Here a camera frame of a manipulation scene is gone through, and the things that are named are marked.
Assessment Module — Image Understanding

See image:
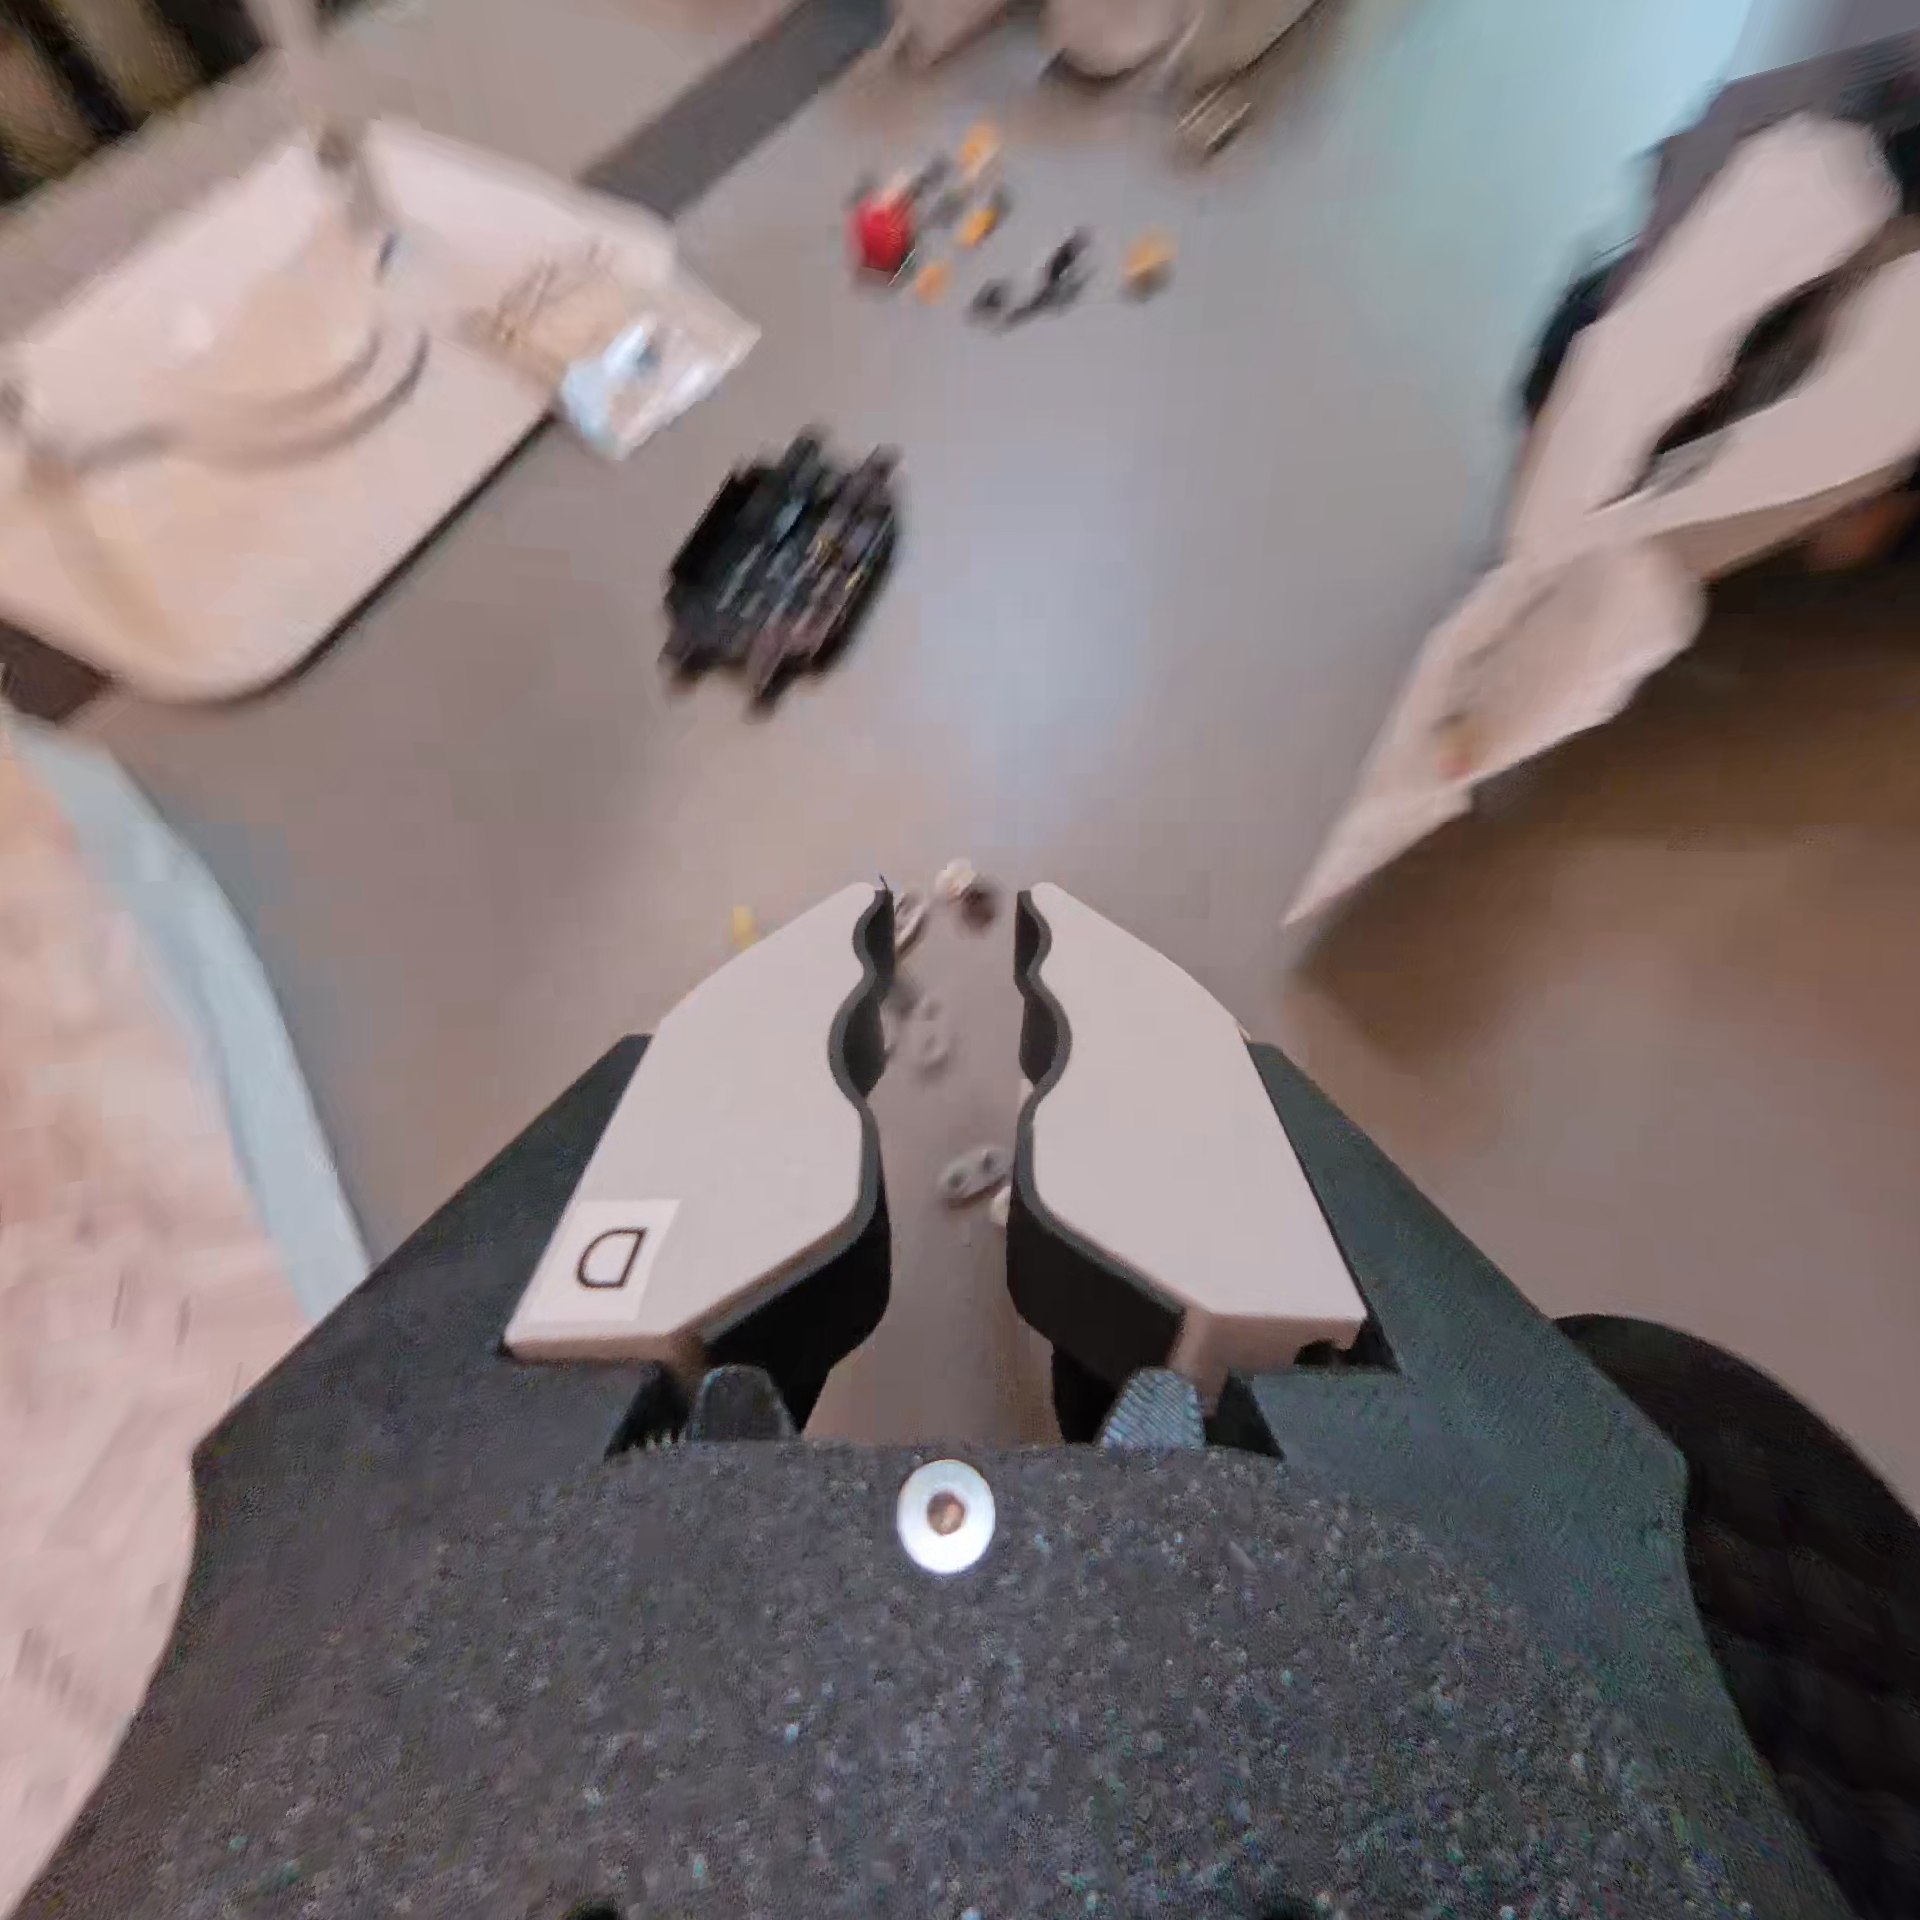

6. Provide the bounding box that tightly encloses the cluster of black yellow bricks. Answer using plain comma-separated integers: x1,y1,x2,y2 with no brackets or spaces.
901,118,1103,329

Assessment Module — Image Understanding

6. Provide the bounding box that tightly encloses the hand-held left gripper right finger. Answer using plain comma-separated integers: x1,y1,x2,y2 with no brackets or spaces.
1008,883,1368,1444

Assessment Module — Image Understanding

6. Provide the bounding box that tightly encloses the black toy chassis plate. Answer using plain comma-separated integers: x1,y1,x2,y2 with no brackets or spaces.
661,433,904,707

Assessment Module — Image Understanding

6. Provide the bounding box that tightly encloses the black honeycomb cushion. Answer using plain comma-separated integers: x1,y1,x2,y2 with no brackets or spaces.
1558,1311,1920,1920

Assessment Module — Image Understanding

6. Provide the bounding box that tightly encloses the grey desk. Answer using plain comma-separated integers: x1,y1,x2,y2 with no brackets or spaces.
0,0,1920,1920

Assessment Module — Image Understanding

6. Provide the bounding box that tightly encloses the red toy minifigure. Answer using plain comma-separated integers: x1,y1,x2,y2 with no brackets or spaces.
843,188,922,283

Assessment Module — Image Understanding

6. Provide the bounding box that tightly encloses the cluster of grey tan bricks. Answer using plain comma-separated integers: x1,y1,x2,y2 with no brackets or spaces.
727,859,1021,1221

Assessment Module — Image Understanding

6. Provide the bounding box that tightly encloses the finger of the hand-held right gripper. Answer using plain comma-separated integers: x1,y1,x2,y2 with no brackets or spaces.
1507,117,1900,558
1604,255,1920,578

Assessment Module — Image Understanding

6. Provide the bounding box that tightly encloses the opened printed paper bag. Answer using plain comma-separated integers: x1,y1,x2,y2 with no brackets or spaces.
0,717,371,1920

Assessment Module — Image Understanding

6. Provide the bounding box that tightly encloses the small white paper bag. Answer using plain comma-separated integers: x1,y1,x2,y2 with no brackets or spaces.
1282,533,1704,929

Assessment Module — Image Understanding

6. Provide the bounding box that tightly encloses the yellow black sticker sheet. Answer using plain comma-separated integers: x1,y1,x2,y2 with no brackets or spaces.
464,255,762,462

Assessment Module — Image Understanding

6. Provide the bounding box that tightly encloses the white book stand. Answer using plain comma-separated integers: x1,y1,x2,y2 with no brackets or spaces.
0,118,677,707

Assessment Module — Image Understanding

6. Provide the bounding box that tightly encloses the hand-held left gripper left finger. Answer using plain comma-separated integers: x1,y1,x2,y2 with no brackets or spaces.
503,883,895,1434

